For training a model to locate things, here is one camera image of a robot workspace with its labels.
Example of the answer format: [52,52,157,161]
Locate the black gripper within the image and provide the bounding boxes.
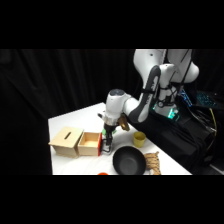
[102,121,117,152]

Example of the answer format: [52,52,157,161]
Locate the wooden drawer red front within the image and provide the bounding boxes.
[77,131,113,158]

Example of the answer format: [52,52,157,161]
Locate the black bowl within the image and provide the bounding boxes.
[112,145,148,176]

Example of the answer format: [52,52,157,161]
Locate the yellow cup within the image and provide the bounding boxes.
[132,131,147,149]

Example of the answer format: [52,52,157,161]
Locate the wooden box with slot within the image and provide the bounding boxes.
[48,126,85,159]

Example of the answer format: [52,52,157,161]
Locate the black cloth covered stand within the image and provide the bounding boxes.
[126,101,216,175]

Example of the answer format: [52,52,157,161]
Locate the blue lit device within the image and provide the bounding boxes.
[177,88,193,108]

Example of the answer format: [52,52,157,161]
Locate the black curtain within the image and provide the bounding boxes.
[0,49,224,176]

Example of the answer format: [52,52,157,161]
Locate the keyboard with blue backlight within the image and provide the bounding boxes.
[195,91,220,109]

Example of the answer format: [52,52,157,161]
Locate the tan wrist mount piece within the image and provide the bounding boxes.
[118,113,131,132]

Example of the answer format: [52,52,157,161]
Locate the yellow cable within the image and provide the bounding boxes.
[208,107,219,138]

